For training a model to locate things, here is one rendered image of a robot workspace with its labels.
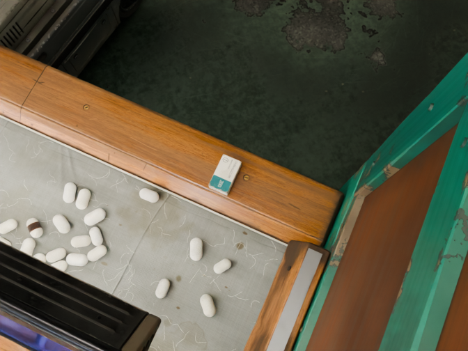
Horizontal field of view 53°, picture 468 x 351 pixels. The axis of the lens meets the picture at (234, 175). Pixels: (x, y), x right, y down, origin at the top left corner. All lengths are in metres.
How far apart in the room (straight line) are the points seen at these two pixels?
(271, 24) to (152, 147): 1.10
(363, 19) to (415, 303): 1.65
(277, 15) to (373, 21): 0.36
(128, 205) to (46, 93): 0.25
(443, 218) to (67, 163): 0.69
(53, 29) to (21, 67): 0.56
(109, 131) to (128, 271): 0.24
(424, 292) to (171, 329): 0.56
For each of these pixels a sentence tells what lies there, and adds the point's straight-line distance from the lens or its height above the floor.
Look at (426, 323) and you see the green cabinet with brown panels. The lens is 0.30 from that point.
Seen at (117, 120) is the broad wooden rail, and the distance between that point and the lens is 0.87.
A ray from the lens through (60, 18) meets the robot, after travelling 1.54.
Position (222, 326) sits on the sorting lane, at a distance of 0.81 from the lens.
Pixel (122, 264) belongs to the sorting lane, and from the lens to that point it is 0.84.
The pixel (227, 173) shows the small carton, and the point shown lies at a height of 0.78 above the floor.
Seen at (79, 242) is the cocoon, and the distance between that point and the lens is 0.84.
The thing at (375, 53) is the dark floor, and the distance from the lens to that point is 1.86.
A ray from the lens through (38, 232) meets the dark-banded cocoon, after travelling 0.87.
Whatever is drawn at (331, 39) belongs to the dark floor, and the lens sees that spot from 1.85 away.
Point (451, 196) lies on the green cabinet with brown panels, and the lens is 0.34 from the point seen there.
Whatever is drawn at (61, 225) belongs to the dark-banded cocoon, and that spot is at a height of 0.76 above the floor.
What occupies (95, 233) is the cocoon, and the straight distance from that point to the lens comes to 0.83.
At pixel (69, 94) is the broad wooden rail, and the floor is 0.76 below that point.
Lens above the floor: 1.55
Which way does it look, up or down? 75 degrees down
